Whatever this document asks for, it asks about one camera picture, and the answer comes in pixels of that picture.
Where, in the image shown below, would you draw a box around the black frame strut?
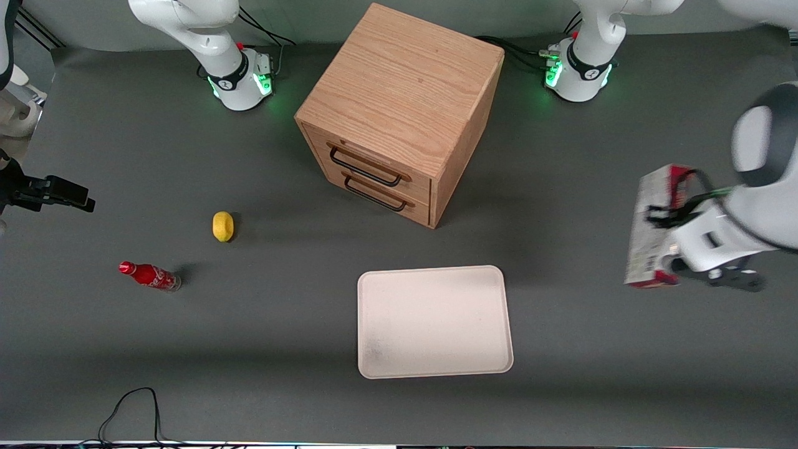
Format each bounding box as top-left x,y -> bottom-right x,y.
16,9 -> 66,51

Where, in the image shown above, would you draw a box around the black right arm base cables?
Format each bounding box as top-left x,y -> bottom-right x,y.
239,6 -> 297,79

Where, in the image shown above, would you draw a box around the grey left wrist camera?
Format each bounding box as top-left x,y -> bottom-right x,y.
672,261 -> 765,293

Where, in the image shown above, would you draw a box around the red cola bottle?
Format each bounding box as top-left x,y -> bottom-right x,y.
118,261 -> 182,292

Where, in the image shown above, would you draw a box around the black arm base cables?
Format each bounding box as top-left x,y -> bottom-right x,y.
239,6 -> 297,79
477,34 -> 562,73

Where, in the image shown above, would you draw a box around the black drawer handle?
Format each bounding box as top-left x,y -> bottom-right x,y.
327,142 -> 413,188
342,171 -> 416,213

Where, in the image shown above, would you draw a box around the upper wooden drawer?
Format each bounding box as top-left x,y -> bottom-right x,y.
302,123 -> 433,200

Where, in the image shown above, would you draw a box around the beige plastic tray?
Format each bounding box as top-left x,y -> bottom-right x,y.
357,265 -> 514,380

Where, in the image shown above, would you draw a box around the upper black drawer handle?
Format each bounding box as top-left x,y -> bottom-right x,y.
327,142 -> 413,188

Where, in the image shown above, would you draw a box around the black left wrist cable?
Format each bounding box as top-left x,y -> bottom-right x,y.
683,167 -> 739,210

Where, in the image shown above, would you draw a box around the thin black looped cable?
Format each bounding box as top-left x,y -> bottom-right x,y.
99,387 -> 188,447

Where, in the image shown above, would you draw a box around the wooden drawer cabinet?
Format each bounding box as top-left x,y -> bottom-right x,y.
294,3 -> 506,229

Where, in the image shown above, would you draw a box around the lower black drawer handle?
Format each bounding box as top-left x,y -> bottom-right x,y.
342,171 -> 416,213

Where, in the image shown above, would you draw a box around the red cookie box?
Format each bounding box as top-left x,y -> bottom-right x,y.
624,163 -> 698,289

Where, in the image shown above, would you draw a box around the black left arm base cables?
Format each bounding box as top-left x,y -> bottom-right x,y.
477,34 -> 562,73

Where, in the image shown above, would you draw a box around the lower wooden drawer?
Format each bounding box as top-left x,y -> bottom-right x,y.
324,165 -> 432,227

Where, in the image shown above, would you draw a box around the wooden drawer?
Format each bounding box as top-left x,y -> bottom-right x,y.
324,165 -> 432,227
302,123 -> 433,200

